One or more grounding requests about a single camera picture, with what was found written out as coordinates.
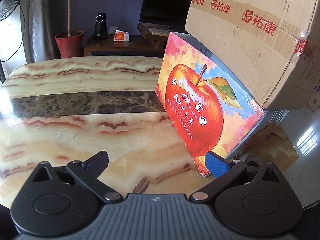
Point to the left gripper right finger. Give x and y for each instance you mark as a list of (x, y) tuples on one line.
[(225, 173)]

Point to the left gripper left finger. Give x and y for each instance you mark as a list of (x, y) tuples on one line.
[(86, 176)]

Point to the brown cardboard shipping box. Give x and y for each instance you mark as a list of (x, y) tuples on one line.
[(271, 46)]

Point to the apple printed cardboard box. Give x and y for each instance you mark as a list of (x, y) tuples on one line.
[(207, 104)]

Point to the potted green tree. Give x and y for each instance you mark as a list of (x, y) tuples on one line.
[(68, 18)]

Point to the black speaker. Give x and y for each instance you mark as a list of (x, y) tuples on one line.
[(100, 31)]

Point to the small orange white carton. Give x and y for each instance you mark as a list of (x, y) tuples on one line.
[(121, 36)]

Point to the dark wooden tv cabinet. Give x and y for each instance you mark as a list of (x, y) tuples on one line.
[(150, 43)]

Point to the grey curtain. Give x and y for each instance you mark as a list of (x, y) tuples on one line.
[(38, 39)]

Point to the black television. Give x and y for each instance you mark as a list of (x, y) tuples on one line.
[(170, 13)]

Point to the black standing fan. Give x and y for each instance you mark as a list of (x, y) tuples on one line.
[(7, 8)]

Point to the white wall socket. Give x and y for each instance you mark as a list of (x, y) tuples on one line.
[(112, 30)]

